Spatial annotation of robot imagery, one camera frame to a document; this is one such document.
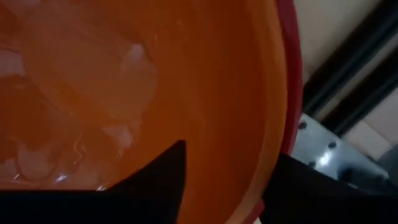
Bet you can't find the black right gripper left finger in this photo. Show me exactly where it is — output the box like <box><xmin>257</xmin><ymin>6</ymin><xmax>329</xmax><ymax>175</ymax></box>
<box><xmin>0</xmin><ymin>139</ymin><xmax>187</xmax><ymax>224</ymax></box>

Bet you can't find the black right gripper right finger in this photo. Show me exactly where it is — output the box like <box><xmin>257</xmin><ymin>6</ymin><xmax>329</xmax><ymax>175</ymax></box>
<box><xmin>259</xmin><ymin>152</ymin><xmax>398</xmax><ymax>224</ymax></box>

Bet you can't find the orange plastic bowl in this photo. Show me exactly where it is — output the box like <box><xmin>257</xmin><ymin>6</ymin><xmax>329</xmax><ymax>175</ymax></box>
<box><xmin>0</xmin><ymin>0</ymin><xmax>304</xmax><ymax>224</ymax></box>

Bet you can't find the black aluminium frame rail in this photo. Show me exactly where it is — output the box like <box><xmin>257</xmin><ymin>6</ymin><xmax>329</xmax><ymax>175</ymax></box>
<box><xmin>302</xmin><ymin>0</ymin><xmax>398</xmax><ymax>138</ymax></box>

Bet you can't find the silver metal corner bracket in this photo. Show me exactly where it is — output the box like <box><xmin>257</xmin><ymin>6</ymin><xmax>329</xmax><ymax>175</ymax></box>
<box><xmin>290</xmin><ymin>112</ymin><xmax>390</xmax><ymax>187</ymax></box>

